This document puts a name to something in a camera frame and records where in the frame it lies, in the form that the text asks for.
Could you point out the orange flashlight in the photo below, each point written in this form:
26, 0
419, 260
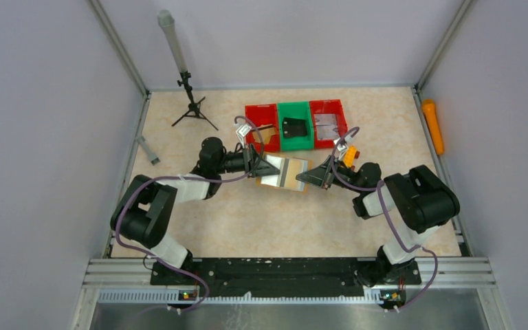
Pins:
429, 110

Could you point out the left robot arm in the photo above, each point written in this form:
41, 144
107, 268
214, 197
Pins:
144, 212

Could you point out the gold card in red bin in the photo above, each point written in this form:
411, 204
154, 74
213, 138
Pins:
266, 133

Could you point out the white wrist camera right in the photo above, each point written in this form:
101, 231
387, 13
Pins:
340, 148

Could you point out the green plastic bin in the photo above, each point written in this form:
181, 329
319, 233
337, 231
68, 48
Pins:
295, 110

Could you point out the black tripod with grey tube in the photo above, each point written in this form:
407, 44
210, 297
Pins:
166, 22

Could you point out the red bin left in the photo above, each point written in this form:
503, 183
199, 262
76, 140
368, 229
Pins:
263, 115

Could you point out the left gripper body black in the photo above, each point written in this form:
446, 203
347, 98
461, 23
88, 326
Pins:
251, 161

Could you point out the black card in green bin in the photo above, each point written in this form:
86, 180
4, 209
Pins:
294, 128

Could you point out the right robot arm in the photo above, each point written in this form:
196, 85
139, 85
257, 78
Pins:
415, 205

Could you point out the silver VIP cards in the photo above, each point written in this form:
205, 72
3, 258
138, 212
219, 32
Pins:
326, 125

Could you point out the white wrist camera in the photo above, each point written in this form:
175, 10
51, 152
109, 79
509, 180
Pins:
340, 148
241, 132

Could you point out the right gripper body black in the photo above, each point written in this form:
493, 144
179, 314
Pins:
335, 166

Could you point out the red bin with cards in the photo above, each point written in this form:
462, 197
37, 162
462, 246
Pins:
328, 106

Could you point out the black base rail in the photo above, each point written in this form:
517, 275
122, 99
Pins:
285, 277

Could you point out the yellow toy brick car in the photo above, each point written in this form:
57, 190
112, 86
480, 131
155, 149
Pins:
349, 157

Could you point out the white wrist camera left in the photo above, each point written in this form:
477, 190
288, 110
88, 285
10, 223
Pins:
241, 132

